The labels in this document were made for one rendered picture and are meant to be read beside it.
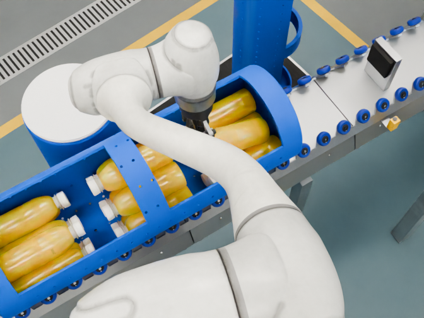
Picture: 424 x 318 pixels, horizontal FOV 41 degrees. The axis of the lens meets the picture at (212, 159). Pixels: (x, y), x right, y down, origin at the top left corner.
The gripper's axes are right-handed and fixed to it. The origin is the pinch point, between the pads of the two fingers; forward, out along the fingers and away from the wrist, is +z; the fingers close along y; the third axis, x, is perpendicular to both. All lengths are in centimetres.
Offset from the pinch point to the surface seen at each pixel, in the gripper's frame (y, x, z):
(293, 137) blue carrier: -8.3, -23.8, 7.9
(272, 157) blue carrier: -9.2, -16.6, 10.3
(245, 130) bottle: -1.0, -13.2, 4.9
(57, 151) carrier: 32, 30, 25
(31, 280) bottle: -5, 51, 12
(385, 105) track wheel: -7, -62, 27
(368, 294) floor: -43, -55, 123
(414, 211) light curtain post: -28, -80, 93
